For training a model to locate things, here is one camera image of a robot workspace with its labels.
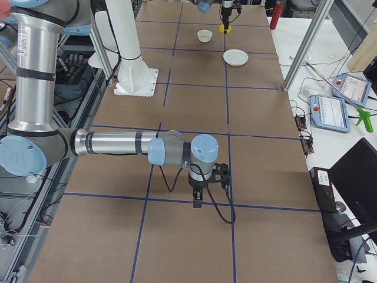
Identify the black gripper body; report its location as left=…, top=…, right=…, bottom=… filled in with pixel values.
left=188, top=176, right=211, bottom=195
left=221, top=6, right=231, bottom=19

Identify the red cylinder tube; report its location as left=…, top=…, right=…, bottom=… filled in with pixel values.
left=270, top=1, right=284, bottom=30

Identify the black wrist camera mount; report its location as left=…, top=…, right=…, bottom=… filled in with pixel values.
left=232, top=0, right=242, bottom=15
left=211, top=163, right=231, bottom=192

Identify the near blue teach pendant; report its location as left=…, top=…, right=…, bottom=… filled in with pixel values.
left=310, top=95, right=350, bottom=133

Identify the far blue teach pendant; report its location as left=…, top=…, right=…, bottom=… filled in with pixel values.
left=335, top=74, right=372, bottom=107

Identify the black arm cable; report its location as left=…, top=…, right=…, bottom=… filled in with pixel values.
left=158, top=164, right=236, bottom=225

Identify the white round plate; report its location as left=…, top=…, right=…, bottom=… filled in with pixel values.
left=223, top=49, right=249, bottom=67

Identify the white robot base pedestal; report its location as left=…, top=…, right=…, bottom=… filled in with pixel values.
left=89, top=1, right=158, bottom=97

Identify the black desktop box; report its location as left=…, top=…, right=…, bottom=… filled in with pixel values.
left=309, top=167, right=366, bottom=263

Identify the blue teach pendant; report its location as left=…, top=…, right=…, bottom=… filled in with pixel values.
left=310, top=95, right=350, bottom=133
left=335, top=74, right=372, bottom=107

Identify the aluminium frame post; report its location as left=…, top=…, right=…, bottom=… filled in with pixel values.
left=282, top=0, right=334, bottom=91

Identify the yellow lemon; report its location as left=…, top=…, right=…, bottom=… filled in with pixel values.
left=219, top=24, right=232, bottom=34

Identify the silver green reacher grabber tool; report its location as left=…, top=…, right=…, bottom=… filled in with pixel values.
left=304, top=60, right=373, bottom=133

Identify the black computer monitor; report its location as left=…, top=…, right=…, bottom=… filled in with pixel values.
left=329, top=137, right=376, bottom=243

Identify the orange black electronics board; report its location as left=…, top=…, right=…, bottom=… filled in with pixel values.
left=300, top=136, right=314, bottom=156
left=295, top=115, right=307, bottom=131

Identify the white round bowl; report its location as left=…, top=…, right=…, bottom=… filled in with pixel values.
left=197, top=29, right=213, bottom=43

